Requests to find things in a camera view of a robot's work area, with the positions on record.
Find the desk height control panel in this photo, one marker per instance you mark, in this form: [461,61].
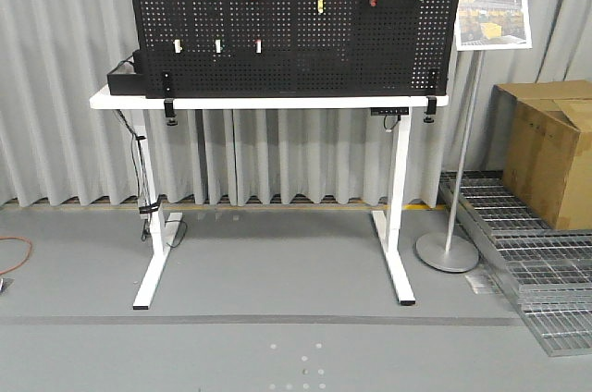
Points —
[390,111]

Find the left black clamp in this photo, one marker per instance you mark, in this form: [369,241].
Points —
[169,97]

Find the black clamp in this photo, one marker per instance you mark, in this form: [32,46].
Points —
[431,107]
[169,97]

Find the right black clamp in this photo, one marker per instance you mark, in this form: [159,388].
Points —
[431,107]

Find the white standing desk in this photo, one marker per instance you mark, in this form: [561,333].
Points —
[164,228]

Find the black perforated pegboard panel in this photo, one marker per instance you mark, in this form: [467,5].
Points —
[352,49]

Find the black box on desk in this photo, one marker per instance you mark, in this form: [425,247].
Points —
[127,78]

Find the sign stand with picture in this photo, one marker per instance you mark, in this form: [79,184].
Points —
[480,26]

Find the brown cardboard box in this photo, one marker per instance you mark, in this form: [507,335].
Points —
[548,162]

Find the metal floor grating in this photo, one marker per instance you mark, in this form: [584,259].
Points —
[544,273]

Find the grey curtain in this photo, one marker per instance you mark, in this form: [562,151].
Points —
[55,54]

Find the white red rocker switch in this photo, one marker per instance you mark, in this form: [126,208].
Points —
[258,46]

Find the white rocker switch left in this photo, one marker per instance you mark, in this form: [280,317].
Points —
[177,46]

